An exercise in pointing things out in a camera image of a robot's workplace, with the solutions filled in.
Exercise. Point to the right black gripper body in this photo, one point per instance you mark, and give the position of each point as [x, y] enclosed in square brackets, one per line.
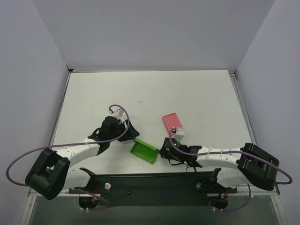
[168, 148]

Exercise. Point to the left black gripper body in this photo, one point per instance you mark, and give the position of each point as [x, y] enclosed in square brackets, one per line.
[126, 132]

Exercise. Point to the green paper box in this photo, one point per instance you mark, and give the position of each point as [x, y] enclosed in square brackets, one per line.
[144, 151]

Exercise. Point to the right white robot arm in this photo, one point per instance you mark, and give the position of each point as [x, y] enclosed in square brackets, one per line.
[246, 165]

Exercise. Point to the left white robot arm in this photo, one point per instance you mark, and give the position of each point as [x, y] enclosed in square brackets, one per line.
[51, 173]

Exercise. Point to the pink paper box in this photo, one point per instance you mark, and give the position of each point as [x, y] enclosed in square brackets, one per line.
[171, 121]

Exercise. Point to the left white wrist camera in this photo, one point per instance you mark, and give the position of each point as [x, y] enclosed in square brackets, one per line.
[118, 114]

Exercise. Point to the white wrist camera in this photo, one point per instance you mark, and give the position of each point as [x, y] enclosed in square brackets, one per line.
[177, 133]
[118, 114]

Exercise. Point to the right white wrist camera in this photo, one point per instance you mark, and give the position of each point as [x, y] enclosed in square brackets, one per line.
[177, 133]

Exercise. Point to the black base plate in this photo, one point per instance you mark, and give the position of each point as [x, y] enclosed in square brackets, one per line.
[153, 189]

